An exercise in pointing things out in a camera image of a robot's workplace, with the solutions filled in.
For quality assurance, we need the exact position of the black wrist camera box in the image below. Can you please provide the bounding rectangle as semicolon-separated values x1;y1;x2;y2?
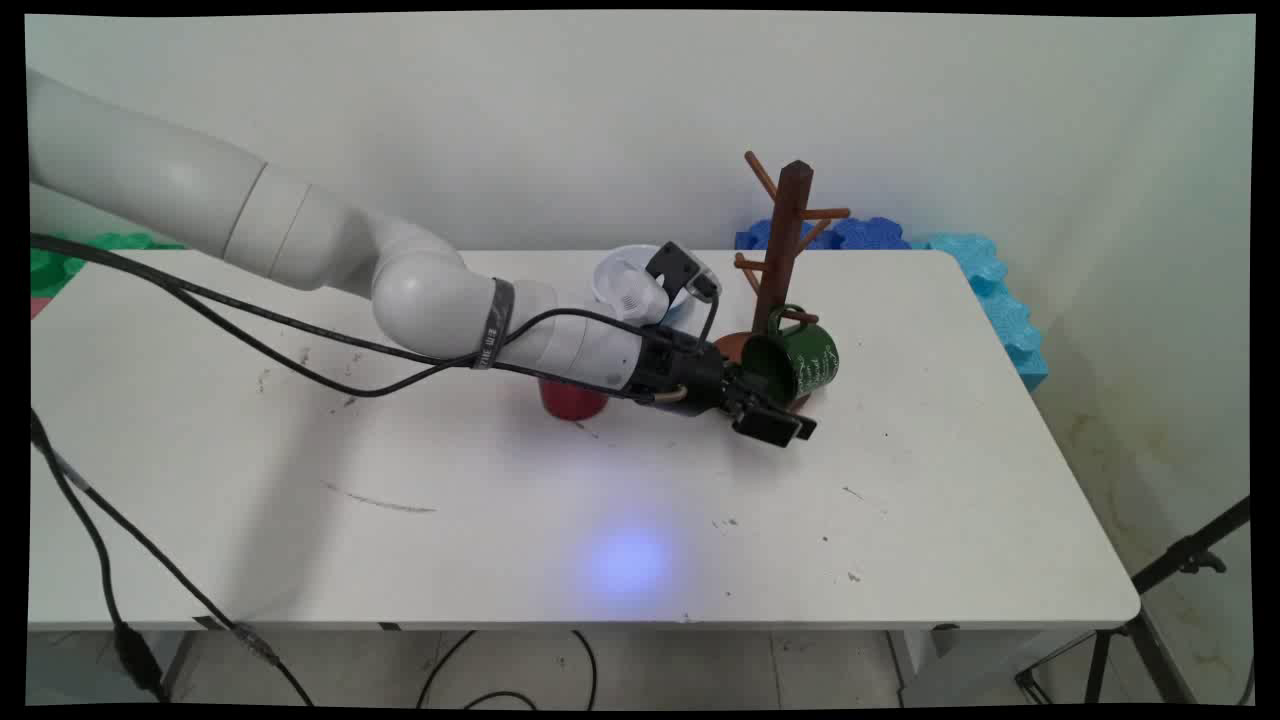
645;240;722;303

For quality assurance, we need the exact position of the black floor cable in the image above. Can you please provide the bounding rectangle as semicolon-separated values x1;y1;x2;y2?
414;629;601;711

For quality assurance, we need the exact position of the blue foam block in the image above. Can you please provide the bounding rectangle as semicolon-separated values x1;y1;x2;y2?
734;216;912;252

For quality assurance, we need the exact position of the grey table leg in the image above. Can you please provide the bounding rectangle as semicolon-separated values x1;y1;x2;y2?
160;630;201;699
886;626;1001;707

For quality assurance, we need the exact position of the black cable with plug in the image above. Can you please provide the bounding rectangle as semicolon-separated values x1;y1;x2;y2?
30;408;171;703

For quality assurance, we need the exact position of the brown wooden mug tree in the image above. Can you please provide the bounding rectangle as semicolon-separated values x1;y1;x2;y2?
712;150;852;413

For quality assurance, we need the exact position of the black velcro strap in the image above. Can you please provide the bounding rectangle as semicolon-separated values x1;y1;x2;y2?
471;277;517;372

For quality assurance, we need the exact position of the thin black hanging cable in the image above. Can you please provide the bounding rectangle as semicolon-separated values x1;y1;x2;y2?
50;450;316;707

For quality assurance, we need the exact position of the red mug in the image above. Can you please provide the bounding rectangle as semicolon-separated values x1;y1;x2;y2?
538;374;610;423

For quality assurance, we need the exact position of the cyan foam block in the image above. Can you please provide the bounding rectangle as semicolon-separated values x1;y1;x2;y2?
908;232;1050;393

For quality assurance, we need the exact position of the dark green enamel mug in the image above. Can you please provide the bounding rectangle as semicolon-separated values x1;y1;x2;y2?
741;304;840;407

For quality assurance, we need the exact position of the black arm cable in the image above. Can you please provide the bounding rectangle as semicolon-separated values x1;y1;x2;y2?
30;233;651;403
160;278;723;399

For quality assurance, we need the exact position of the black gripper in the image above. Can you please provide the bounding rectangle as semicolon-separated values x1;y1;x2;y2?
630;326;818;449

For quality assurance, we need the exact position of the green foam block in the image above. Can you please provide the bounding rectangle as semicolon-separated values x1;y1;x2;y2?
30;232;187;299

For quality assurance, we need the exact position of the black tripod stand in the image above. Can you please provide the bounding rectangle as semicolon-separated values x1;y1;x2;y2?
1014;496;1252;707

